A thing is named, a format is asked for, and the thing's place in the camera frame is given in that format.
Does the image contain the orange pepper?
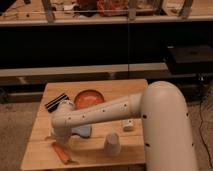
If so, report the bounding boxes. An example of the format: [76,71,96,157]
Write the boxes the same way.
[52,142,74,164]

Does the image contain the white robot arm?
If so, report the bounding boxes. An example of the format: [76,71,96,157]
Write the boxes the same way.
[51,81,199,171]

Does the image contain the orange ceramic bowl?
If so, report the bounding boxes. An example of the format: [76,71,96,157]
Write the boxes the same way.
[74,89,105,109]

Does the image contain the blue sponge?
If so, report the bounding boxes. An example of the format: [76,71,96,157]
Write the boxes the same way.
[72,125,92,138]

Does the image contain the black striped box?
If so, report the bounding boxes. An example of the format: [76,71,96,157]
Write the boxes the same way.
[45,93,69,113]

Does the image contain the white paper cup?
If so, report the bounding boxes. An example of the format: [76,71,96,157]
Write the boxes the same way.
[104,133,121,156]

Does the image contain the wooden table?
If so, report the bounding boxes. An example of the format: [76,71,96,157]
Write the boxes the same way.
[21,79,147,171]

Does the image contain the white tube bottle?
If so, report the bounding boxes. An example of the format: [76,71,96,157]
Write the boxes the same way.
[122,119,134,131]

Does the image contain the black box on right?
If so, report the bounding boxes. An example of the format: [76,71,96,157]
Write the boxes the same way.
[165,45,213,74]

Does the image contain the long shelf rail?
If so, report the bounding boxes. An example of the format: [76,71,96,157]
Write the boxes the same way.
[0,63,168,77]

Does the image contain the black cable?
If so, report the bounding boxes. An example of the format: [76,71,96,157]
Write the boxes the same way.
[198,99,213,168]

